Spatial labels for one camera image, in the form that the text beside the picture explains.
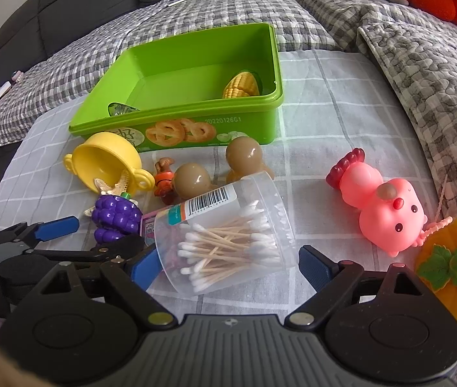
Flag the purple toy grapes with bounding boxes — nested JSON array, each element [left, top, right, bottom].
[[91, 192, 142, 245]]

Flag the clear cotton swab jar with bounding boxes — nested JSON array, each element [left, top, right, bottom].
[[152, 171, 298, 296]]

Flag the yellow toy corn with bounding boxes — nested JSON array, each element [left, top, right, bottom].
[[222, 71, 261, 99]]

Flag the grey patterned blanket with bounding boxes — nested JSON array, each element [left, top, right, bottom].
[[357, 22, 457, 218]]

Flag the white grid cloth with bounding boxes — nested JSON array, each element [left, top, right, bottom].
[[0, 50, 439, 319]]

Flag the yellow toy pot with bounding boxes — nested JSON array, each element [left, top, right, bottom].
[[63, 132, 155, 196]]

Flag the grey checkered quilt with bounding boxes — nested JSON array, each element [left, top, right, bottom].
[[0, 0, 457, 147]]

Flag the green plastic biscuit box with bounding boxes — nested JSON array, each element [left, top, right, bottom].
[[69, 23, 284, 152]]

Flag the small orange figurine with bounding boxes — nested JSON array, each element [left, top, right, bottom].
[[154, 157, 176, 205]]

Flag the pink card box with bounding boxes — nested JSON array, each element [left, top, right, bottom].
[[140, 215, 155, 245]]

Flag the tan octopus toy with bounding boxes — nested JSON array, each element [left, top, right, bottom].
[[172, 163, 217, 201], [226, 136, 275, 184]]

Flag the clear green hair clip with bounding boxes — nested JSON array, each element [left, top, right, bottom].
[[108, 102, 139, 116]]

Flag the beige starfish toy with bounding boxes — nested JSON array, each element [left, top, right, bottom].
[[93, 170, 139, 206]]

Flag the pink rubber chick toy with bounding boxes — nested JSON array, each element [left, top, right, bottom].
[[325, 147, 454, 258]]

